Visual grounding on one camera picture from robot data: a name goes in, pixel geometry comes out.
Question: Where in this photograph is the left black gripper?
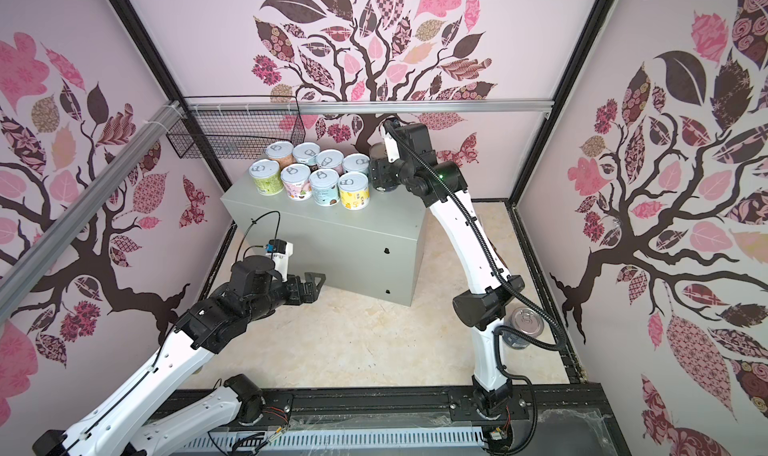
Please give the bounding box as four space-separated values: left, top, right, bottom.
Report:
246 272 325 324

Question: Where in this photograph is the yellow label can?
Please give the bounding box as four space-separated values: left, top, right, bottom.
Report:
338 172 370 211

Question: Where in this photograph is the pink label can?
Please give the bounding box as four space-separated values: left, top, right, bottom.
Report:
316 149 345 175
280 164 312 201

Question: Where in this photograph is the teal label coconut can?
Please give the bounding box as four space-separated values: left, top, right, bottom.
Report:
292 142 321 172

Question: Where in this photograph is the orange label can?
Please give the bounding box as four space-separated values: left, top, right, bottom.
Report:
265 141 295 169

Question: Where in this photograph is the green label can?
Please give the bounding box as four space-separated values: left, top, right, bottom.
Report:
248 159 283 196

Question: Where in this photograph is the blue label tin can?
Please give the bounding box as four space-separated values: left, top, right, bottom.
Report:
502 307 544 350

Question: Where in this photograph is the red tomato can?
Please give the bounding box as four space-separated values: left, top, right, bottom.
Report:
368 142 388 162

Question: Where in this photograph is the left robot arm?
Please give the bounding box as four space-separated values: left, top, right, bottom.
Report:
32 256 326 455

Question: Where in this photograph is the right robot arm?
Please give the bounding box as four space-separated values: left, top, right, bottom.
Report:
370 117 566 417

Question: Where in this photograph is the grey metal cabinet box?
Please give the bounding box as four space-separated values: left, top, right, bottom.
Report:
221 176 426 306

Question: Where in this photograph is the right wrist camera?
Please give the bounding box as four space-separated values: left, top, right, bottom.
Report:
381 119 400 163

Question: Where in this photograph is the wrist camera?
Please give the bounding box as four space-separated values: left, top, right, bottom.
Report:
265 239 293 281
381 119 400 163

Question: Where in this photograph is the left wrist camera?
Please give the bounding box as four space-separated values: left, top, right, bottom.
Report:
265 239 293 281

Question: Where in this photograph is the white slotted cable duct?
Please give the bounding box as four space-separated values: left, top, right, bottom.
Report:
175 427 485 455

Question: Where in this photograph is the black wire mesh basket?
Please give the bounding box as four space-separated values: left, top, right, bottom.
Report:
166 96 306 160

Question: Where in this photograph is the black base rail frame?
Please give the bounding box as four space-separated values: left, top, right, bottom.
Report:
195 383 630 455

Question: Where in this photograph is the left aluminium rail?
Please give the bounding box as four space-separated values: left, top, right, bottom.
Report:
1 101 183 321

